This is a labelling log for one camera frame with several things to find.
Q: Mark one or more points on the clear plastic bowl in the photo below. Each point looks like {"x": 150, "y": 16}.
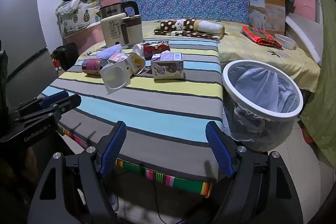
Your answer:
{"x": 284, "y": 41}

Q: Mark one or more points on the cream water warmer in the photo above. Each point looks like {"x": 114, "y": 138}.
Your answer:
{"x": 113, "y": 29}

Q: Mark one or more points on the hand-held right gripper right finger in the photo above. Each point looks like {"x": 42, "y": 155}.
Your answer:
{"x": 220, "y": 153}

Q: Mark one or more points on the yellow bed sheet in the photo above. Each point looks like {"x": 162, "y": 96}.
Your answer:
{"x": 246, "y": 50}

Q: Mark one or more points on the brown and cream jug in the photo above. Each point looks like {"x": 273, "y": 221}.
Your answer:
{"x": 134, "y": 32}

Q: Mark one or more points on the patterned paper cup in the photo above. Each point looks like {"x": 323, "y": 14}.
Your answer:
{"x": 137, "y": 49}

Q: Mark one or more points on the white foam net sleeve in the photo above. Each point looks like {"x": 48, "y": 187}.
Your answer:
{"x": 109, "y": 52}

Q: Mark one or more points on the crushed yellow white cup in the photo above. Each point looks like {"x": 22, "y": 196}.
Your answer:
{"x": 136, "y": 64}

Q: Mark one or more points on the white round trash bin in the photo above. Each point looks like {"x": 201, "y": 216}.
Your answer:
{"x": 262, "y": 111}

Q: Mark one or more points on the pink snack packet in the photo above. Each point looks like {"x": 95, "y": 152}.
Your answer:
{"x": 116, "y": 57}

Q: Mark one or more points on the green curtain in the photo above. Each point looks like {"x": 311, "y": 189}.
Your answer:
{"x": 325, "y": 82}

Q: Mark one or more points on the brown polka-dot bolster pillow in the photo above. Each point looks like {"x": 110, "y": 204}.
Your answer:
{"x": 189, "y": 24}

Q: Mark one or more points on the red plaid cloth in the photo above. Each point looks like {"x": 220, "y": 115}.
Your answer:
{"x": 260, "y": 36}

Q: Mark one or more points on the dark purple drink can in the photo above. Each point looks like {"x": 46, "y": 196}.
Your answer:
{"x": 92, "y": 66}

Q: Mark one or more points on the striped tablecloth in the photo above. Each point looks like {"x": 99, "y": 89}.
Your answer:
{"x": 147, "y": 98}

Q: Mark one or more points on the clear plastic bin liner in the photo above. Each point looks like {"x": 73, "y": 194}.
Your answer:
{"x": 260, "y": 85}

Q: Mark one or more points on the purple milk carton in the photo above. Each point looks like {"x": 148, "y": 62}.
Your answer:
{"x": 168, "y": 66}

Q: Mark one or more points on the pineapple print bedding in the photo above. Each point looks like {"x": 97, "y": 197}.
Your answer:
{"x": 76, "y": 15}

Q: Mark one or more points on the black suitcase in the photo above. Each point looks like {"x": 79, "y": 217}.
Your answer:
{"x": 64, "y": 56}

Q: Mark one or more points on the white yogurt cup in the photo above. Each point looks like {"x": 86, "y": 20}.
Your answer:
{"x": 115, "y": 77}

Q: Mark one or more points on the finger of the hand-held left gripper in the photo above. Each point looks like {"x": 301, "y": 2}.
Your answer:
{"x": 65, "y": 105}
{"x": 52, "y": 98}

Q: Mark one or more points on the white bed side rail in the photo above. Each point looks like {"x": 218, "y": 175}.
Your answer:
{"x": 307, "y": 37}

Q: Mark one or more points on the pink cloth cover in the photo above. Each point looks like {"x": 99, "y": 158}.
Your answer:
{"x": 86, "y": 37}

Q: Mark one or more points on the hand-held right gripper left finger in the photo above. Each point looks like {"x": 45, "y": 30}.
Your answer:
{"x": 113, "y": 148}

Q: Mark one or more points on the grey refrigerator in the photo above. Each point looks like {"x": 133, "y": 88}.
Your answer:
{"x": 23, "y": 29}

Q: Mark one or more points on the bedding package box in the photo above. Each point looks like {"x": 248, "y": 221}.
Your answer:
{"x": 267, "y": 11}

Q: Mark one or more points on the brown polka-dot folded blanket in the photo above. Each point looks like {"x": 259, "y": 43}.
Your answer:
{"x": 183, "y": 35}

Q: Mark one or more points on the red drink can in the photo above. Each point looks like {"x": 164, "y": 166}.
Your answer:
{"x": 156, "y": 48}

